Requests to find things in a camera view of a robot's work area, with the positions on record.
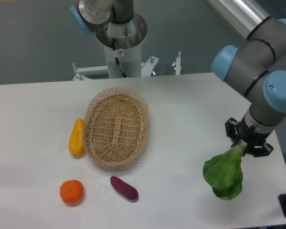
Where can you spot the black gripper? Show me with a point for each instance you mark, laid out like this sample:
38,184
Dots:
257,146

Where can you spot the green leafy vegetable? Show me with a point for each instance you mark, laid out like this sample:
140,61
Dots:
224,173

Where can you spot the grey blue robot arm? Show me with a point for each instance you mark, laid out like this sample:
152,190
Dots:
245,70

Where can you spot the purple sweet potato toy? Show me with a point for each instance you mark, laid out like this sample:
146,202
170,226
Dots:
124,188

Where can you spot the woven wicker basket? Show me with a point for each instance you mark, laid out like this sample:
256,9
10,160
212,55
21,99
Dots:
116,127

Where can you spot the yellow pepper toy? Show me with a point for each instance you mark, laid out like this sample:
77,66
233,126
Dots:
76,148

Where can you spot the orange tangerine toy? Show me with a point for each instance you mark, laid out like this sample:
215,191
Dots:
71,192

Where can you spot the white metal frame brackets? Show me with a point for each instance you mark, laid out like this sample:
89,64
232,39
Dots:
117,69

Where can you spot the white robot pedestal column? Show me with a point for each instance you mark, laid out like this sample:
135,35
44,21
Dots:
123,40

